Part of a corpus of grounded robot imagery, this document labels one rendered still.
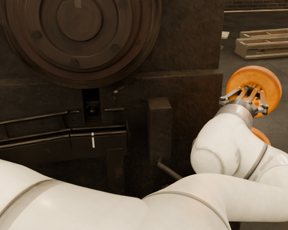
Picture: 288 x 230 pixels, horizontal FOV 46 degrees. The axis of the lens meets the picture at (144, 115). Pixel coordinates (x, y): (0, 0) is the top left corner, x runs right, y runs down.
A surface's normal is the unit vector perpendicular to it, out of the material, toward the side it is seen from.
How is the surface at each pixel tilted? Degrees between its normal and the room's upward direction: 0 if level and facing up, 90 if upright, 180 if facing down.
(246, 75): 93
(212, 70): 0
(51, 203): 13
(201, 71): 0
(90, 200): 23
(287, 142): 0
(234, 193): 58
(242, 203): 75
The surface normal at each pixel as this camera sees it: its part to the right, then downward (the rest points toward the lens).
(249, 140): 0.35, -0.61
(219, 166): -0.37, 0.33
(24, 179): 0.21, -0.97
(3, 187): 0.13, -0.91
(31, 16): 0.11, 0.45
